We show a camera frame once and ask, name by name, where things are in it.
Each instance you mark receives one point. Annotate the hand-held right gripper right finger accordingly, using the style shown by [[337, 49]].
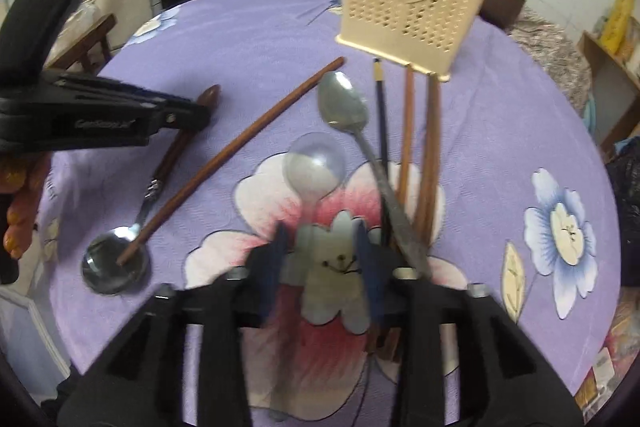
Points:
[[367, 274]]

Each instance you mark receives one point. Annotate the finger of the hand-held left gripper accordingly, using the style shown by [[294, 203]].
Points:
[[185, 114]]

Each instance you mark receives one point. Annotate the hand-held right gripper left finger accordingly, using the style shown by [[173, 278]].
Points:
[[272, 269]]

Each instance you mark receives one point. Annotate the dark brown chopstick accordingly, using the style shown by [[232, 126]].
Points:
[[235, 147]]

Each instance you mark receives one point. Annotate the clear plastic spoon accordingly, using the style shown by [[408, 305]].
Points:
[[315, 167]]

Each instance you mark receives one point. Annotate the black chopstick yellow band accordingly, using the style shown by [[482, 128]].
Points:
[[382, 127]]

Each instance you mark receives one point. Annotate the person's left hand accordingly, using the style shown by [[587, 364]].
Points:
[[22, 207]]

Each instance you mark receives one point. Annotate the small wooden stool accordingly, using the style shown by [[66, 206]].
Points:
[[95, 37]]

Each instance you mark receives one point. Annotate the purple floral tablecloth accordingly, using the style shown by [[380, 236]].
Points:
[[250, 47]]

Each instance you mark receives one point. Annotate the floral chair cover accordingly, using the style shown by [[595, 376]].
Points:
[[555, 52]]

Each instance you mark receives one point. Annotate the wooden shelf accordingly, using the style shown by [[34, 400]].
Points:
[[600, 57]]

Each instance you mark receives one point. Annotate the yellow plastic bag roll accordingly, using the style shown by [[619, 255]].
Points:
[[617, 22]]

